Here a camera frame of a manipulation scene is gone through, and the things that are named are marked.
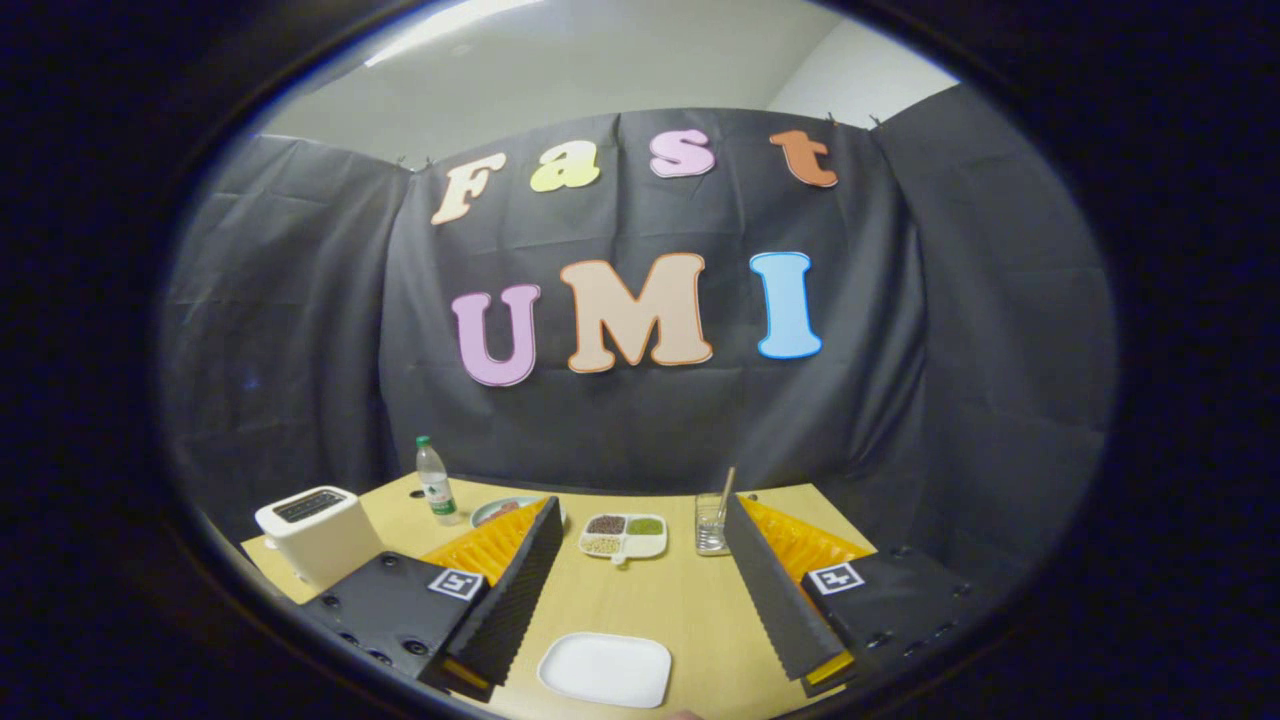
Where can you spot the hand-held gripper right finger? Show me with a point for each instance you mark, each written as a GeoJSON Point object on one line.
{"type": "Point", "coordinates": [775, 600]}

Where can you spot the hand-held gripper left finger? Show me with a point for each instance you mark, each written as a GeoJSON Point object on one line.
{"type": "Point", "coordinates": [510, 600]}

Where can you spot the pale green plate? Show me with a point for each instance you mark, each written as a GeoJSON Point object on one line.
{"type": "Point", "coordinates": [482, 515]}

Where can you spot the brown chicken drumstick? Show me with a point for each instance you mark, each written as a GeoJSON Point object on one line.
{"type": "Point", "coordinates": [503, 510]}

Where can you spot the white rounded plate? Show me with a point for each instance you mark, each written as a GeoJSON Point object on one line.
{"type": "Point", "coordinates": [605, 670]}

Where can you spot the white divided bean dish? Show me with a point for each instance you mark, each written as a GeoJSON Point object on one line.
{"type": "Point", "coordinates": [622, 553]}

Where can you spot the clear plastic water bottle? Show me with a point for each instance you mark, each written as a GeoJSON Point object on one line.
{"type": "Point", "coordinates": [438, 490]}

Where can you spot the white toaster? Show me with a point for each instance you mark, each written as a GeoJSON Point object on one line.
{"type": "Point", "coordinates": [320, 545]}

